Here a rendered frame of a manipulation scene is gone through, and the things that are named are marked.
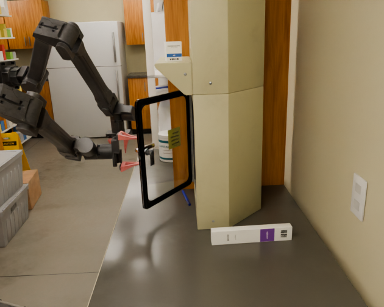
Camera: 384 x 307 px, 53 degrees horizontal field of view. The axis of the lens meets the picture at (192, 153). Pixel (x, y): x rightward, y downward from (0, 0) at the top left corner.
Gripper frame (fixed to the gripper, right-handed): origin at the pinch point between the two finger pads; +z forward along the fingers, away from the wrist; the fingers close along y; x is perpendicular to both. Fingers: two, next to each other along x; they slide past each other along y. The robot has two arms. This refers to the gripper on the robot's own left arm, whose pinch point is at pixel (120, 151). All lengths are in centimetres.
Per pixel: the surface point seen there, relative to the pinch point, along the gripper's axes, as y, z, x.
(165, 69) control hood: 24, -39, -46
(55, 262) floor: -71, 109, 84
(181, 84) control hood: 29, -34, -46
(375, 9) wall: 76, -53, -70
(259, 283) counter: 48, 16, -77
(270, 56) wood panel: 65, -39, -9
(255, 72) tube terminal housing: 54, -36, -35
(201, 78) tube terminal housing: 35, -36, -46
